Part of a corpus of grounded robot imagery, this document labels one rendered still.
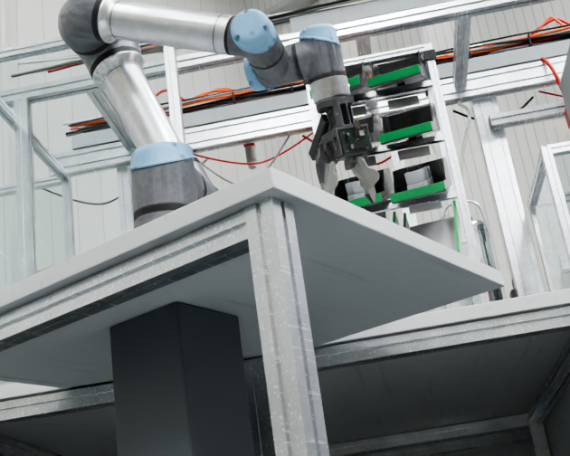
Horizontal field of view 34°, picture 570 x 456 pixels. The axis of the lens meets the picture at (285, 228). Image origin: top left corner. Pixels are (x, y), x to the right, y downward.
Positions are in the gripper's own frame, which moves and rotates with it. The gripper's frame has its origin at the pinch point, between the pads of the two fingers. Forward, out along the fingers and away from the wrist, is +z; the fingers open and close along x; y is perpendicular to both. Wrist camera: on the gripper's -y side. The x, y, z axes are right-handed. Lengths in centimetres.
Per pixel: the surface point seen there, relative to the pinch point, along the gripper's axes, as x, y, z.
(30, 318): -67, 16, 11
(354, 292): -12.8, 18.1, 17.6
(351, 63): 35, -49, -42
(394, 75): 37, -32, -33
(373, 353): 2.1, -8.7, 30.4
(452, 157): 48, -32, -10
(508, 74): 138, -115, -50
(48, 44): -30, -107, -74
